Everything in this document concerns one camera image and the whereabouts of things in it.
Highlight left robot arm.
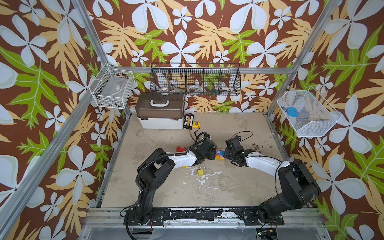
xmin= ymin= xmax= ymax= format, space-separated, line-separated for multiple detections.
xmin=124 ymin=139 xmax=217 ymax=226

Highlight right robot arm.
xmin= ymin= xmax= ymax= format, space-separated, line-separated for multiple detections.
xmin=224 ymin=136 xmax=321 ymax=224

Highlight red wooden arch block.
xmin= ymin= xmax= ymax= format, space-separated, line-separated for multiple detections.
xmin=176 ymin=146 xmax=187 ymax=153

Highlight yellow tape measure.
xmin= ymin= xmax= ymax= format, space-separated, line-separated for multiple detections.
xmin=192 ymin=122 xmax=201 ymax=129

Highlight black charging board yellow connectors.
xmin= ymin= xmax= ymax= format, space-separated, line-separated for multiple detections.
xmin=183 ymin=113 xmax=194 ymax=130

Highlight brown lid white toolbox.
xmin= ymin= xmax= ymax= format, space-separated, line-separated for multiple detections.
xmin=135 ymin=93 xmax=184 ymax=130

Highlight blue object in basket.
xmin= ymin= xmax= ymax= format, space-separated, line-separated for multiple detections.
xmin=285 ymin=107 xmax=299 ymax=118

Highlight black wire wall basket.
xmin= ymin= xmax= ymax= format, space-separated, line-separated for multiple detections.
xmin=149 ymin=63 xmax=242 ymax=96

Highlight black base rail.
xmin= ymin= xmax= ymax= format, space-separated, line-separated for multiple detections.
xmin=146 ymin=206 xmax=285 ymax=226

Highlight white wire basket right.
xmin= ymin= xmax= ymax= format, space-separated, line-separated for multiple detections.
xmin=278 ymin=87 xmax=342 ymax=138

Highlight white wire basket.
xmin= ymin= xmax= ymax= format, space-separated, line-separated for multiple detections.
xmin=90 ymin=64 xmax=135 ymax=110
xmin=278 ymin=87 xmax=342 ymax=138

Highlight white wire basket left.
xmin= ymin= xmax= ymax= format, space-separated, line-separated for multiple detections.
xmin=90 ymin=64 xmax=135 ymax=110

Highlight aluminium corner frame post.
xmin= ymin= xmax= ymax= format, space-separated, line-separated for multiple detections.
xmin=266 ymin=0 xmax=340 ymax=117

